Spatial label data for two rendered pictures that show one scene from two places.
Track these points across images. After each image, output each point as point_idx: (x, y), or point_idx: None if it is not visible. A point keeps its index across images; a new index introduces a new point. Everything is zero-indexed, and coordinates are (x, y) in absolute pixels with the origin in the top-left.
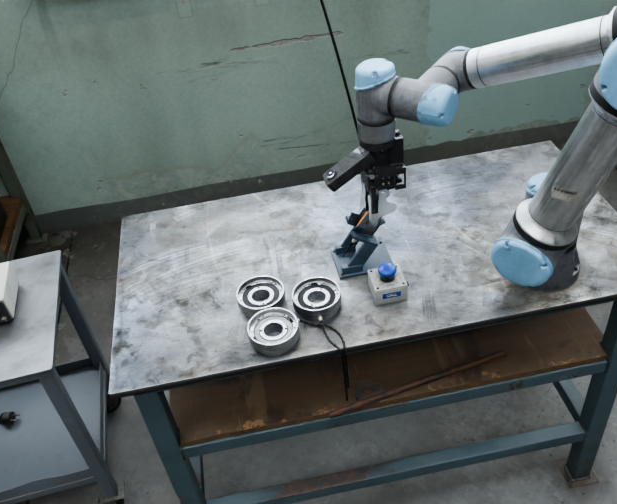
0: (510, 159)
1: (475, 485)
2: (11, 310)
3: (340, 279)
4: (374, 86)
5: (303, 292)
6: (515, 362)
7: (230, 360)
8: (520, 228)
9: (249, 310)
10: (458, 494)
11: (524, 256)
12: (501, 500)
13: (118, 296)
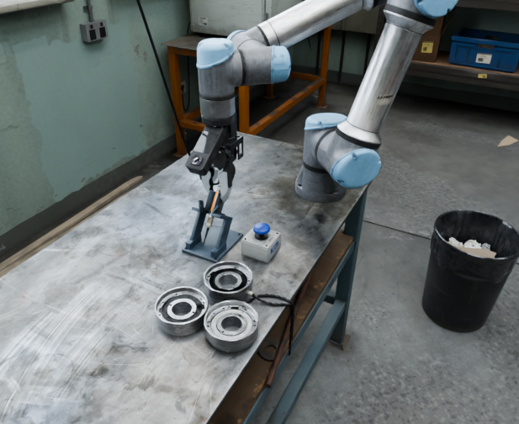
0: None
1: (301, 392)
2: None
3: None
4: (229, 57)
5: (213, 283)
6: (321, 269)
7: (220, 377)
8: (357, 140)
9: (191, 324)
10: (299, 405)
11: (368, 159)
12: (322, 387)
13: (5, 423)
